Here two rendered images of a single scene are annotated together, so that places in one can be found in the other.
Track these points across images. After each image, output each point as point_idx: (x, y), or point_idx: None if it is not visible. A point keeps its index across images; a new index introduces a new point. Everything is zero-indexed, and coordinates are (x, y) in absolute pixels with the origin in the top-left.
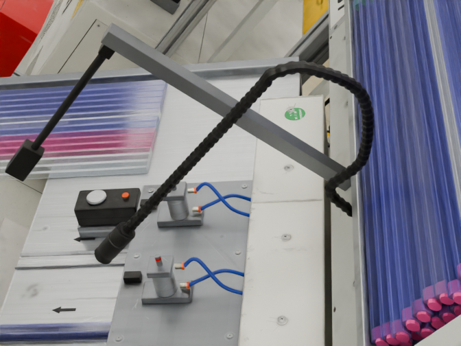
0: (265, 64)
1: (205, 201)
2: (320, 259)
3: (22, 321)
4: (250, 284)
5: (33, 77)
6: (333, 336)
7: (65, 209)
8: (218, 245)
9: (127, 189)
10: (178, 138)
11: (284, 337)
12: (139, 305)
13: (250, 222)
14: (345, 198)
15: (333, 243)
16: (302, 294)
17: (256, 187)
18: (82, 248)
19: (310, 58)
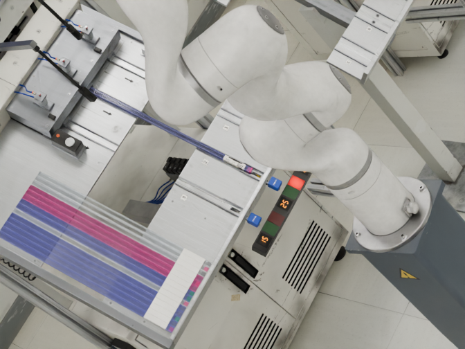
0: None
1: (30, 107)
2: None
3: (124, 115)
4: (39, 50)
5: (61, 284)
6: (29, 4)
7: (86, 169)
8: (38, 82)
9: (55, 140)
10: (15, 189)
11: (41, 25)
12: (79, 70)
13: (22, 77)
14: None
15: (5, 35)
16: (25, 37)
17: (9, 93)
18: (88, 141)
19: None
